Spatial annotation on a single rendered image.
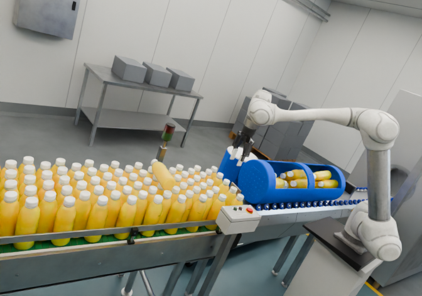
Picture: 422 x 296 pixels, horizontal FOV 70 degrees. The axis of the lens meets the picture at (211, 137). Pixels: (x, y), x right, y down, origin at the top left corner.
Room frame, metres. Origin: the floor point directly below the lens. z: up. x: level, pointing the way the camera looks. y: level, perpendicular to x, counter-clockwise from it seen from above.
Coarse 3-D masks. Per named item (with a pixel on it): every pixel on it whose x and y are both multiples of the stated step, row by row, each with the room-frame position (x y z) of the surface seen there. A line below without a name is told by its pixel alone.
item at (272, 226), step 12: (360, 192) 2.89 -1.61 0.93; (252, 204) 1.80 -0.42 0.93; (276, 204) 1.93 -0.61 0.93; (264, 216) 1.76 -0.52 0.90; (276, 216) 1.83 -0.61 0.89; (288, 216) 1.91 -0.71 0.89; (300, 216) 1.99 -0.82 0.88; (312, 216) 2.08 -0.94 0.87; (324, 216) 2.18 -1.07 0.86; (336, 216) 2.29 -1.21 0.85; (348, 216) 2.41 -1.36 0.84; (264, 228) 1.78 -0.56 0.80; (276, 228) 1.87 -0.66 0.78; (288, 228) 1.97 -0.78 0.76; (300, 228) 2.09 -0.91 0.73; (240, 240) 1.74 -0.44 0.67; (252, 240) 1.84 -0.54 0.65
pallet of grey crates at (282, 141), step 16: (272, 96) 5.60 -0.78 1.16; (240, 112) 5.98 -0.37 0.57; (240, 128) 5.87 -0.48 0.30; (272, 128) 5.40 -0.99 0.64; (288, 128) 5.20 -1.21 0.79; (304, 128) 5.57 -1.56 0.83; (256, 144) 5.52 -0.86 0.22; (272, 144) 5.31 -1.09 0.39; (288, 144) 5.38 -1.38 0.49; (272, 160) 5.20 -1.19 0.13; (288, 160) 5.57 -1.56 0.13
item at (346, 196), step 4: (348, 184) 2.54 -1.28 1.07; (352, 184) 2.54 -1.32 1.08; (348, 188) 2.53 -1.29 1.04; (352, 188) 2.50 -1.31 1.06; (356, 188) 2.51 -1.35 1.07; (344, 192) 2.55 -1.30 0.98; (348, 192) 2.51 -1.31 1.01; (352, 192) 2.50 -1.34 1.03; (340, 196) 2.56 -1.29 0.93; (344, 196) 2.53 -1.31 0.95; (348, 196) 2.51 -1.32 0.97; (348, 200) 2.51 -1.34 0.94
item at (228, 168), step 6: (228, 156) 2.28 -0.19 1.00; (222, 162) 2.32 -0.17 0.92; (228, 162) 2.26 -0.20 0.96; (234, 162) 2.23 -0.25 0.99; (222, 168) 2.29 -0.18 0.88; (228, 168) 2.25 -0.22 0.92; (234, 168) 2.23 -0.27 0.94; (240, 168) 2.22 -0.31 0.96; (228, 174) 2.24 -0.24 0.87; (234, 174) 2.23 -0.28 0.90; (222, 180) 2.25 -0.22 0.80; (234, 180) 2.22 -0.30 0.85
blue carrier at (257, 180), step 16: (256, 160) 1.81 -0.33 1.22; (240, 176) 1.87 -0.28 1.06; (256, 176) 1.78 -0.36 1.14; (272, 176) 1.73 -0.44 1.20; (336, 176) 2.29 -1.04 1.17; (256, 192) 1.73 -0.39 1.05; (272, 192) 1.70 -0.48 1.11; (288, 192) 1.80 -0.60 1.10; (304, 192) 1.90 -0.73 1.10; (320, 192) 2.02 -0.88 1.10; (336, 192) 2.15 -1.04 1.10
